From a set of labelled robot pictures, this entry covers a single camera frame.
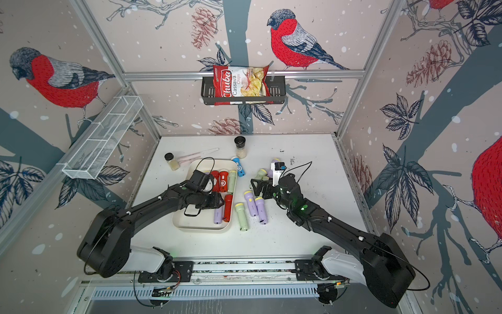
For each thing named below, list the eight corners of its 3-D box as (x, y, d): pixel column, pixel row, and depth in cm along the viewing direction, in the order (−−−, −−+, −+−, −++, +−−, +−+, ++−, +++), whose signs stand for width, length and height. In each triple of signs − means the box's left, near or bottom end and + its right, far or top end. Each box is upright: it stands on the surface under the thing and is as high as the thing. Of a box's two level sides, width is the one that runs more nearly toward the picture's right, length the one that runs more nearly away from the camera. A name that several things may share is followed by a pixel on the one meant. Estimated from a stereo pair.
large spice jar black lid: (235, 159, 112) (233, 145, 102) (236, 150, 116) (234, 136, 107) (246, 159, 112) (245, 145, 102) (246, 150, 116) (245, 136, 107)
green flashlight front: (240, 232, 85) (239, 230, 82) (235, 206, 92) (234, 204, 90) (250, 229, 85) (249, 227, 83) (244, 204, 93) (243, 202, 91)
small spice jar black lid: (169, 171, 107) (162, 159, 99) (172, 164, 110) (165, 152, 102) (178, 171, 107) (172, 159, 99) (181, 164, 110) (175, 152, 102)
